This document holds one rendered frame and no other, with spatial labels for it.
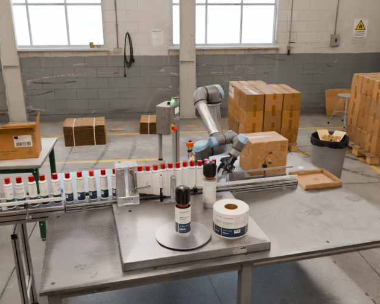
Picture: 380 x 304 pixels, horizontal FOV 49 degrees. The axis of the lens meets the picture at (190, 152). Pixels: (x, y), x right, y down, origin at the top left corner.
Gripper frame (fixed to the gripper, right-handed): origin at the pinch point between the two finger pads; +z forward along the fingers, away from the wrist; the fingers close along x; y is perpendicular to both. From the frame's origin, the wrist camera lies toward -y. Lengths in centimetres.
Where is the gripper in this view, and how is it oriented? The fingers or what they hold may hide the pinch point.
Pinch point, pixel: (218, 178)
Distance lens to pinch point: 297.0
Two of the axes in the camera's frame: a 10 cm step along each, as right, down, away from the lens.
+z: -4.7, 8.6, 1.7
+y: 2.5, 3.2, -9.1
